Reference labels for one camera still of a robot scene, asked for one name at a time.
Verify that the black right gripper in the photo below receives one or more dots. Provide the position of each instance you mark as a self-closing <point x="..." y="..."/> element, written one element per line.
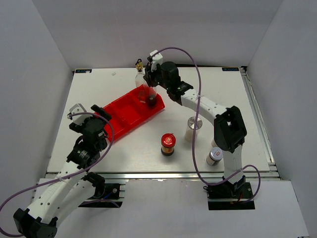
<point x="149" y="75"/>

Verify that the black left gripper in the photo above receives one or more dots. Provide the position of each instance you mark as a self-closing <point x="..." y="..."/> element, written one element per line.
<point x="78" y="128"/>

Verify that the clear liquid glass bottle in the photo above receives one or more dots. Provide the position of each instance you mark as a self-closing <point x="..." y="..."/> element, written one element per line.
<point x="141" y="84"/>

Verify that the dark liquid glass bottle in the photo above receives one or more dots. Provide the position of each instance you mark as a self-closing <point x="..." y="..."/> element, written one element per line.
<point x="150" y="96"/>

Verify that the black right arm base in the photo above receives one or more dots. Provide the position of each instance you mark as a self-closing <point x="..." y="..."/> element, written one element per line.
<point x="244" y="192"/>

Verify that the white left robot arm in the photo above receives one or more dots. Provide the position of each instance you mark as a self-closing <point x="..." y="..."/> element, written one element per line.
<point x="74" y="183"/>

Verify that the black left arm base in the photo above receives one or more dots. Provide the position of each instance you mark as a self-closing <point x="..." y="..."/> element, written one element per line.
<point x="112" y="191"/>

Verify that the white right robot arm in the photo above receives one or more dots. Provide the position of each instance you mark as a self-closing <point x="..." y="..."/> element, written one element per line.
<point x="229" y="130"/>

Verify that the red plastic organizer tray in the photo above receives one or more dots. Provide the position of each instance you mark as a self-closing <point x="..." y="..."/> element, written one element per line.
<point x="128" y="112"/>

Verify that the blue left table label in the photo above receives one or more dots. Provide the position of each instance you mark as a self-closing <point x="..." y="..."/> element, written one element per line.
<point x="83" y="70"/>

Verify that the blue table corner label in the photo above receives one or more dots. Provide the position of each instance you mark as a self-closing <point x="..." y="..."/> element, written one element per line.
<point x="230" y="69"/>

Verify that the red lid dark sauce jar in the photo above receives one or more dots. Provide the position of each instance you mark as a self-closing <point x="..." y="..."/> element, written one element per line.
<point x="168" y="142"/>

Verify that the silver lid white powder jar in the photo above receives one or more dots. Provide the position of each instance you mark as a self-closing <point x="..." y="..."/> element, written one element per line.
<point x="190" y="128"/>

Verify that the silver lid blue label jar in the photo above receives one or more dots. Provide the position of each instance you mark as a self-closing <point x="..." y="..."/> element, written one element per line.
<point x="213" y="143"/>

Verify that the white lid brown spice jar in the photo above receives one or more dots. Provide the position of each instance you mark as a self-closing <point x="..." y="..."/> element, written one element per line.
<point x="214" y="156"/>

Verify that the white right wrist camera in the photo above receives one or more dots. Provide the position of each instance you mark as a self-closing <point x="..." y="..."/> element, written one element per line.
<point x="155" y="58"/>

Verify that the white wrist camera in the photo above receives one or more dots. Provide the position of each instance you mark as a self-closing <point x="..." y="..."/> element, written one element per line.
<point x="155" y="58"/>
<point x="75" y="114"/>

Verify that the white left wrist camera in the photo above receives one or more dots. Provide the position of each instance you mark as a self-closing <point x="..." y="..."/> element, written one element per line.
<point x="75" y="114"/>

